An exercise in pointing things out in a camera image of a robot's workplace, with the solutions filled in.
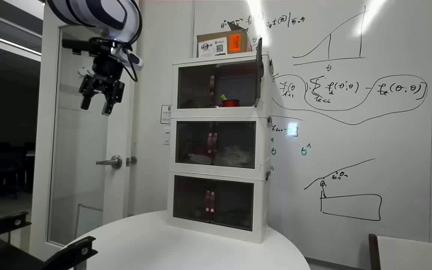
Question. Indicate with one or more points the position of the white three-tier cabinet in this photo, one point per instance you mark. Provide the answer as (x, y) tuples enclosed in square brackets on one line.
[(216, 117)]

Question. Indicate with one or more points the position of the cardboard box with labels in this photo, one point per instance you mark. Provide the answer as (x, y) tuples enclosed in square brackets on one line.
[(223, 43)]

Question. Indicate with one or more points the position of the silver door lever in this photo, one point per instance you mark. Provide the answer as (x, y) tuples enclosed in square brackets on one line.
[(111, 160)]

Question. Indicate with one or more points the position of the green item inside cabinet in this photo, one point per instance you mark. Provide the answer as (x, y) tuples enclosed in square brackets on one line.
[(222, 96)]

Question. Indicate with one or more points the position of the white wall sign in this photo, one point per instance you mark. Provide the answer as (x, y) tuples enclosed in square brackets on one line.
[(165, 114)]

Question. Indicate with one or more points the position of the white room door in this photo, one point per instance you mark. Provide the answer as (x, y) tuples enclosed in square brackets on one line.
[(75, 165)]

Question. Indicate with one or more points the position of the red item inside cabinet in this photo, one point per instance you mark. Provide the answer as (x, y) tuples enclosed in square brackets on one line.
[(229, 102)]

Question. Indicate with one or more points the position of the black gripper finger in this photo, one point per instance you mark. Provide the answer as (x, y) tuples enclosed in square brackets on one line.
[(112, 102), (87, 91)]

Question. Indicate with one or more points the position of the white chair with wooden frame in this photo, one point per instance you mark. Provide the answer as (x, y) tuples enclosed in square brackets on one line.
[(415, 255)]

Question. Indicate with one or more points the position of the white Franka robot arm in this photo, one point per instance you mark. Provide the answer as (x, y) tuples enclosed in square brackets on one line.
[(100, 15)]

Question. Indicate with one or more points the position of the large wall whiteboard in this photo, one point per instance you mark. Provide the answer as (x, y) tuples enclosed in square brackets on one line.
[(355, 139)]

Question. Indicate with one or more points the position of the white light switch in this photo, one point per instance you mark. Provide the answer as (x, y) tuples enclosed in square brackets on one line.
[(166, 138)]

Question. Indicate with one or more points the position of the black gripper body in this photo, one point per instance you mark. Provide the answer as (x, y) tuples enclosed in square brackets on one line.
[(108, 67)]

